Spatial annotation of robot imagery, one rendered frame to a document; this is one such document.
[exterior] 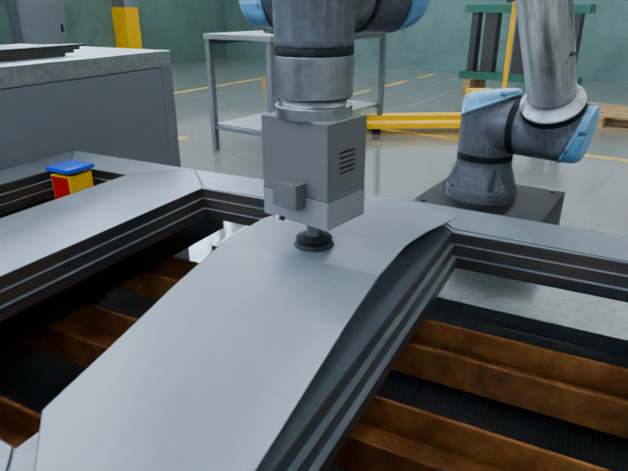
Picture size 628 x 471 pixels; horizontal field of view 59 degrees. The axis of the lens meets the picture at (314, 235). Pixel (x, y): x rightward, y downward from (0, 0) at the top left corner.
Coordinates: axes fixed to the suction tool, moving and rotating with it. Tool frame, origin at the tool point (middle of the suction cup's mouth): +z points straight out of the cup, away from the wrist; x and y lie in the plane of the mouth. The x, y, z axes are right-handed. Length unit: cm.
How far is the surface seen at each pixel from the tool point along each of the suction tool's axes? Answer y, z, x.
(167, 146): -93, 12, 50
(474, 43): -303, 27, 726
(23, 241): -40.5, 5.0, -13.5
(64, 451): 1.9, 3.8, -30.2
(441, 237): 3.4, 5.2, 24.1
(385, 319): 8.9, 5.1, 0.8
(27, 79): -85, -11, 11
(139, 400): 2.6, 2.7, -24.3
